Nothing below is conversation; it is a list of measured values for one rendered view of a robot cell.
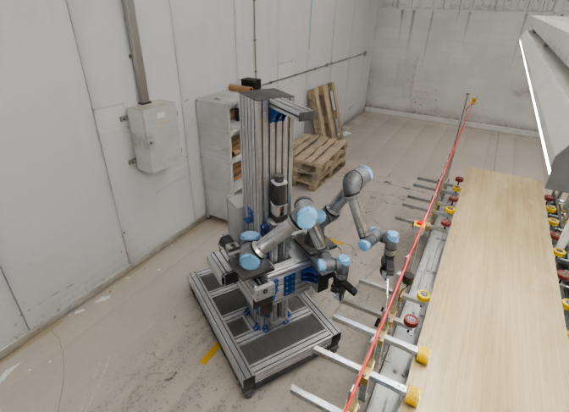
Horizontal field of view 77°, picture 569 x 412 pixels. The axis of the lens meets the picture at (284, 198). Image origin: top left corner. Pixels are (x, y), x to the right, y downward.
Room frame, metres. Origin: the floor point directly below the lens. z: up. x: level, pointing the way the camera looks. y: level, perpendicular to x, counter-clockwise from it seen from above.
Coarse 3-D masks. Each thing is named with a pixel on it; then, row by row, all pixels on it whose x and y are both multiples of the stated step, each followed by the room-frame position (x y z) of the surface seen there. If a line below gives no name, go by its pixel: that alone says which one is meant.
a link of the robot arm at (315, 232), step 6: (300, 198) 1.77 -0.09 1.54; (294, 204) 1.78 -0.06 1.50; (312, 228) 1.79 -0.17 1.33; (318, 228) 1.81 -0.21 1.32; (312, 234) 1.79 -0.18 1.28; (318, 234) 1.80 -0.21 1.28; (312, 240) 1.81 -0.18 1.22; (318, 240) 1.79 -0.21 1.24; (324, 240) 1.82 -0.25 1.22; (318, 246) 1.79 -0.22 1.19; (324, 246) 1.80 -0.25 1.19; (318, 252) 1.80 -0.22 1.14
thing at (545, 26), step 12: (528, 24) 2.55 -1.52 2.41; (540, 24) 1.64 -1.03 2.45; (552, 24) 1.30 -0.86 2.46; (564, 24) 1.32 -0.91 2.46; (540, 36) 1.45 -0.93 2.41; (552, 36) 1.10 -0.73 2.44; (564, 36) 0.88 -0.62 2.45; (552, 48) 1.01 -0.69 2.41; (564, 48) 0.83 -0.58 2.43; (564, 60) 0.77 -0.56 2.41; (564, 228) 2.31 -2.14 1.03; (564, 240) 2.27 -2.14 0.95
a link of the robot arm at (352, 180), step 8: (344, 176) 1.96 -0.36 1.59; (352, 176) 1.92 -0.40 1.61; (360, 176) 1.93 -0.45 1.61; (344, 184) 1.91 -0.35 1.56; (352, 184) 1.88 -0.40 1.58; (360, 184) 1.91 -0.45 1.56; (344, 192) 1.89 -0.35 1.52; (352, 192) 1.86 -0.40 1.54; (360, 192) 1.89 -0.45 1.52; (352, 200) 1.86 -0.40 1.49; (360, 200) 1.87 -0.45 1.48; (352, 208) 1.85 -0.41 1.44; (360, 208) 1.84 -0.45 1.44; (352, 216) 1.86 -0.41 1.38; (360, 216) 1.83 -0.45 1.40; (360, 224) 1.81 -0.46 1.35; (360, 232) 1.80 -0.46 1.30; (368, 232) 1.80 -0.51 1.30; (360, 240) 1.78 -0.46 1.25; (368, 240) 1.78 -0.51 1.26; (376, 240) 1.81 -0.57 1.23; (360, 248) 1.77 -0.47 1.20; (368, 248) 1.75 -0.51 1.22
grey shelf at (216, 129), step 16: (208, 96) 4.10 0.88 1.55; (224, 96) 4.11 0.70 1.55; (208, 112) 3.90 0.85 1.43; (224, 112) 3.79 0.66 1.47; (208, 128) 3.91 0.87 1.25; (224, 128) 3.79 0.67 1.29; (208, 144) 3.92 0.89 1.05; (224, 144) 3.80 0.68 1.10; (208, 160) 3.93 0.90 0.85; (224, 160) 3.81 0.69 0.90; (240, 160) 4.66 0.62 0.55; (208, 176) 3.94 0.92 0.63; (224, 176) 3.82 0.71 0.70; (208, 192) 3.95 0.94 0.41; (224, 192) 3.82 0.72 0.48; (240, 192) 4.48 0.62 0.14; (208, 208) 3.96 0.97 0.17; (224, 208) 3.83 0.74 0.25
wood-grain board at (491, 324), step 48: (480, 192) 3.15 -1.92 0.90; (528, 192) 3.17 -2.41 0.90; (480, 240) 2.32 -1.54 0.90; (528, 240) 2.33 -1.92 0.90; (480, 288) 1.77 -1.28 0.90; (528, 288) 1.78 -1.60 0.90; (432, 336) 1.38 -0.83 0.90; (480, 336) 1.39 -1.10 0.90; (528, 336) 1.40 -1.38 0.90; (432, 384) 1.10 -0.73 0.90; (480, 384) 1.10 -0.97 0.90; (528, 384) 1.11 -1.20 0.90
